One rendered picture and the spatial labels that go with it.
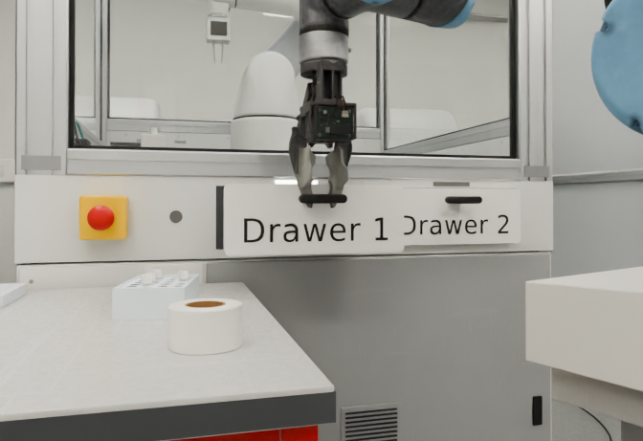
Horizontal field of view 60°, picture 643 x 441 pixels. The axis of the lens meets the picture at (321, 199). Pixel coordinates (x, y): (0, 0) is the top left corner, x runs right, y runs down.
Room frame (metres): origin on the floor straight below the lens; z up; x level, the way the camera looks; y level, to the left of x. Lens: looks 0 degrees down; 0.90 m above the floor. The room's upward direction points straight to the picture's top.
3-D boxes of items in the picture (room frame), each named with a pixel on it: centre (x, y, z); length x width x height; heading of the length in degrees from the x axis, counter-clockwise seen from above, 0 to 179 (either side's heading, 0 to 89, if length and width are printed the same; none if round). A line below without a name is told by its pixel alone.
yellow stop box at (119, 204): (0.92, 0.36, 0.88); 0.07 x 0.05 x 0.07; 105
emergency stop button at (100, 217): (0.89, 0.35, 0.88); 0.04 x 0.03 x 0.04; 105
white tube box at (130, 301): (0.72, 0.21, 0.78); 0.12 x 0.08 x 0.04; 5
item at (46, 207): (1.50, 0.13, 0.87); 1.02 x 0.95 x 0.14; 105
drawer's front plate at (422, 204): (1.10, -0.26, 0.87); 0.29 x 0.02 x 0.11; 105
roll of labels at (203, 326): (0.54, 0.11, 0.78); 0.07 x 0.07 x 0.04
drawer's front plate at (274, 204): (0.88, 0.01, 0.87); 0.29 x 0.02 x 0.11; 105
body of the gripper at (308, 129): (0.83, -0.01, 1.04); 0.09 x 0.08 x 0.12; 15
